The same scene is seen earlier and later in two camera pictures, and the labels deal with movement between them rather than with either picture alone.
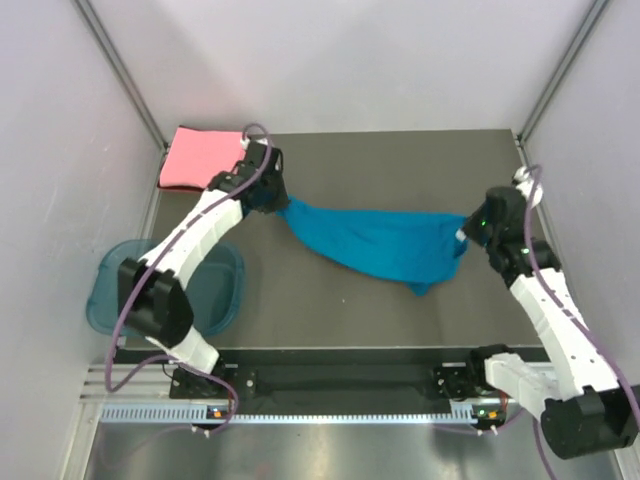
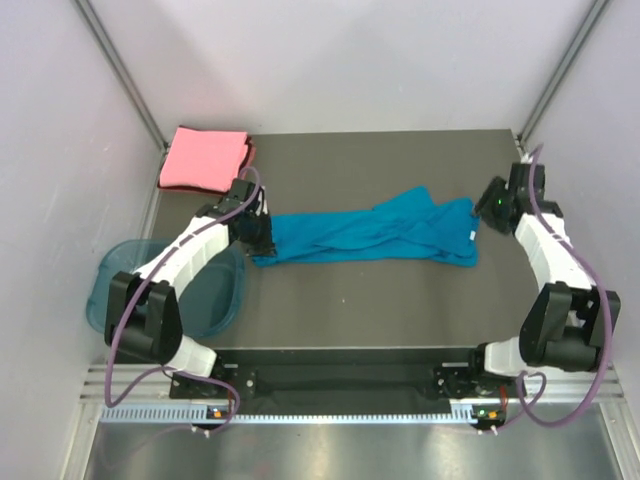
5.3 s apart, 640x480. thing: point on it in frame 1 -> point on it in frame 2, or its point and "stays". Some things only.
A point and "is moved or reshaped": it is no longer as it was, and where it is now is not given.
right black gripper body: [479, 230] -> [491, 204]
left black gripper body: [275, 197] -> [258, 239]
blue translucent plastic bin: [215, 289] stays
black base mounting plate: [333, 383] stays
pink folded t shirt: [194, 157] stays
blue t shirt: [393, 246] is moved or reshaped
